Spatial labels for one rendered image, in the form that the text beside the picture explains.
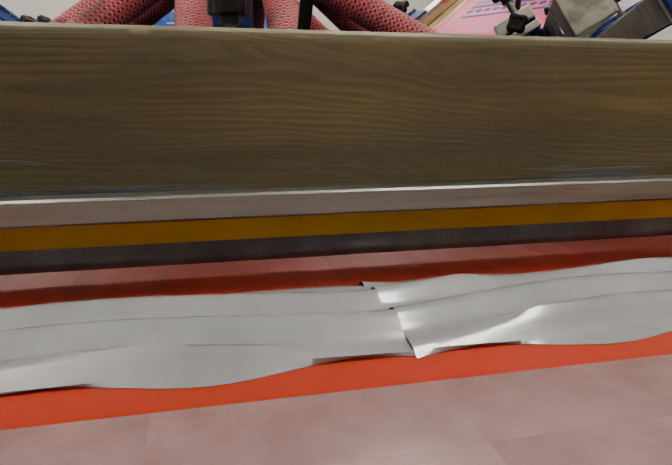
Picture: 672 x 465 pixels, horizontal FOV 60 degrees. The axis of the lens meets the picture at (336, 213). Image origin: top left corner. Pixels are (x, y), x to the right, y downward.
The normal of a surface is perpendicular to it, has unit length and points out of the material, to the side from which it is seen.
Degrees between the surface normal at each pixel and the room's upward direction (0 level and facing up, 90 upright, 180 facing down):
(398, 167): 90
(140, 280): 0
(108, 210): 90
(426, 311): 33
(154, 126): 90
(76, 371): 37
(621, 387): 0
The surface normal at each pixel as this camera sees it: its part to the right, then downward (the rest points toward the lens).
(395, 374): 0.00, -0.98
